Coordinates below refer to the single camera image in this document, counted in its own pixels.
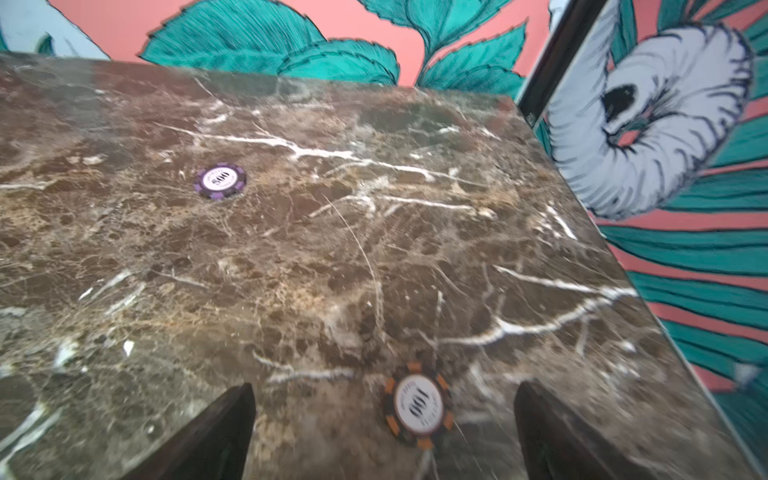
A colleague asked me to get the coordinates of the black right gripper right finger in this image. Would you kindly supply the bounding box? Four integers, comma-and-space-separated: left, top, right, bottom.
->
514, 381, 656, 480

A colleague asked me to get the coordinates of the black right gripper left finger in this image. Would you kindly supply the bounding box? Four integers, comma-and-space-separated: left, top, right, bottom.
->
123, 383, 257, 480

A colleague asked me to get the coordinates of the orange black poker chip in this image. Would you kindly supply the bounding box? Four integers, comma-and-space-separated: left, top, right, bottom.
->
382, 362, 455, 450

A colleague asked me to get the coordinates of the purple poker chip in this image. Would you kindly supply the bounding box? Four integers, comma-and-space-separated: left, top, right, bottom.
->
193, 163, 247, 200

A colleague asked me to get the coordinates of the black right frame post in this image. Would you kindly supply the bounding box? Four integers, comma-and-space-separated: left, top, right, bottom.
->
515, 0, 607, 129

